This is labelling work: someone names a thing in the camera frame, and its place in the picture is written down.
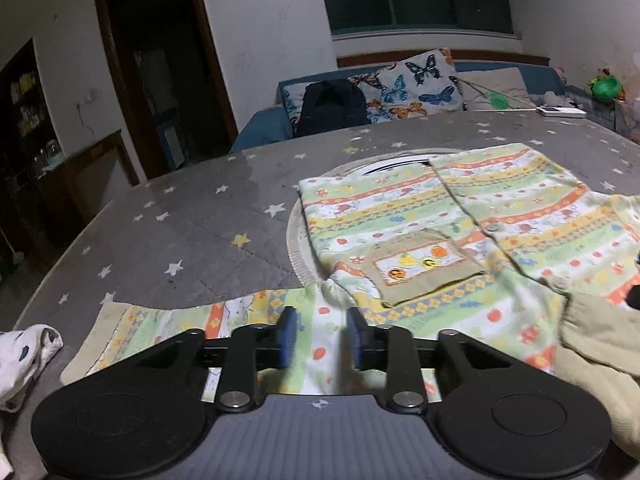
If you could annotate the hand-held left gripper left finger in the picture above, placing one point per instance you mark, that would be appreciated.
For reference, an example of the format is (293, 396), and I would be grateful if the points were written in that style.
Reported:
(289, 341)

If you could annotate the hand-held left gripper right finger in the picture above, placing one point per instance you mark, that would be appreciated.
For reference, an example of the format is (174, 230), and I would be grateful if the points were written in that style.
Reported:
(356, 341)

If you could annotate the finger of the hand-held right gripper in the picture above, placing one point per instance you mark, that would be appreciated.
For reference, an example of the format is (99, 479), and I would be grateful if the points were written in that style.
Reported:
(634, 296)

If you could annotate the green patterned baby garment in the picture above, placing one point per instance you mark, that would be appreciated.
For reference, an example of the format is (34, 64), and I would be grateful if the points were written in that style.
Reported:
(440, 220)

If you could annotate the beige cloth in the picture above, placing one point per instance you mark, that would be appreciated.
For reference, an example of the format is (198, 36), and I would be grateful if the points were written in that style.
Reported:
(602, 340)

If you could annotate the grey star blanket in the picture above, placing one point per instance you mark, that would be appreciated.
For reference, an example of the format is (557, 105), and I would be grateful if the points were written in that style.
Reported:
(165, 210)

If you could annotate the white flat box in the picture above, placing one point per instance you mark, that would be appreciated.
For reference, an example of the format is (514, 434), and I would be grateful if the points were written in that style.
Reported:
(561, 111)

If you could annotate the green plush toy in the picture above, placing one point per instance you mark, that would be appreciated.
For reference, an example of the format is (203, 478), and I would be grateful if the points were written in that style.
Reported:
(606, 86)

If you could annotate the blue sofa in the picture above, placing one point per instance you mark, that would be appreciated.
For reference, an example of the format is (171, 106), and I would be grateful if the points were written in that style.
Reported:
(262, 130)

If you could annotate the black backpack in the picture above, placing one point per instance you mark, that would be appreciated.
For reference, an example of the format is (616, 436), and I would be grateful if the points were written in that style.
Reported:
(330, 106)

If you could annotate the green ball stick toy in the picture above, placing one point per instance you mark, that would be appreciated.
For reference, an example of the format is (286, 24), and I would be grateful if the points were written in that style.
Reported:
(498, 100)

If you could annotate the beige pillow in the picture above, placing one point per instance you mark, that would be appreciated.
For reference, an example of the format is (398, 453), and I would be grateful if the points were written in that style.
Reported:
(492, 85)

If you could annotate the wooden cabinet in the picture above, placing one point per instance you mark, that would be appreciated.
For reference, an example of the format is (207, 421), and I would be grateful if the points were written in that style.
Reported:
(95, 170)

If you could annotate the butterfly print pillow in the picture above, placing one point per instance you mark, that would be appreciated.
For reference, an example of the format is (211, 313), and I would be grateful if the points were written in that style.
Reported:
(417, 87)

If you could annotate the white cloth with dark spots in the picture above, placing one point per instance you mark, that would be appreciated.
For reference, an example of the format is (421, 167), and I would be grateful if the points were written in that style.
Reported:
(22, 360)

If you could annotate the dark wooden doorway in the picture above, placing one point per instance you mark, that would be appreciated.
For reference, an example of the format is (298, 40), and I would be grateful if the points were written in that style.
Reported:
(160, 70)

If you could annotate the dark shelf with items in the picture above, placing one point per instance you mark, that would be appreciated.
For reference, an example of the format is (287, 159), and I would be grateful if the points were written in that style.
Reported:
(25, 110)

